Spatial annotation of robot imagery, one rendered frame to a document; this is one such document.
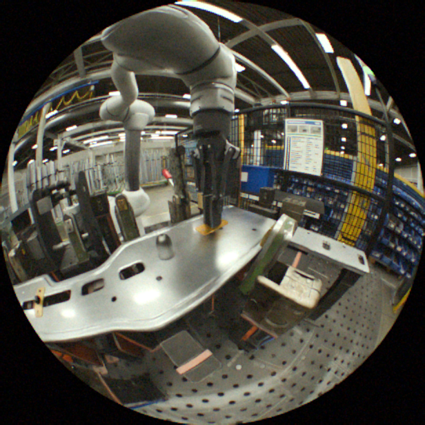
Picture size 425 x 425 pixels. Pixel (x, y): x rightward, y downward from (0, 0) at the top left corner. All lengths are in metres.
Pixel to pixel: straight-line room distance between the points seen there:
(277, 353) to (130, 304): 0.44
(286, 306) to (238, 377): 0.34
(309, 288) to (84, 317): 0.31
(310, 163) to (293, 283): 0.63
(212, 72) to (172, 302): 0.36
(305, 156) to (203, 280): 0.70
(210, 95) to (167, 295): 0.33
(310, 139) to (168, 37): 0.69
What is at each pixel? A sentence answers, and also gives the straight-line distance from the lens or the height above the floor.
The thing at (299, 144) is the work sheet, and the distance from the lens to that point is 0.75.
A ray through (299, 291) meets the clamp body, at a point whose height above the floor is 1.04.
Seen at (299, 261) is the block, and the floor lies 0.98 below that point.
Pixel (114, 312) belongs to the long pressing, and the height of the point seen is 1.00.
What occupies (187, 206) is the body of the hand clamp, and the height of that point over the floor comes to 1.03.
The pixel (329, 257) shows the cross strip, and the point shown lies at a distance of 0.34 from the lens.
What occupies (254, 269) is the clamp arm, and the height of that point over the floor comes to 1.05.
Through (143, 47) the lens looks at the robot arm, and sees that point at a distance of 0.21.
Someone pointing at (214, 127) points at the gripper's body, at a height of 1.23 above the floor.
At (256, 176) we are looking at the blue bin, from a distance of 0.62.
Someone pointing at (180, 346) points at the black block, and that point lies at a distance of 0.18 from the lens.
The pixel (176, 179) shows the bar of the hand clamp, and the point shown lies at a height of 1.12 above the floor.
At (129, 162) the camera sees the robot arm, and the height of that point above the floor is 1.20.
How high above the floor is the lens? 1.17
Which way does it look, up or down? 23 degrees down
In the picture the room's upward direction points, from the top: straight up
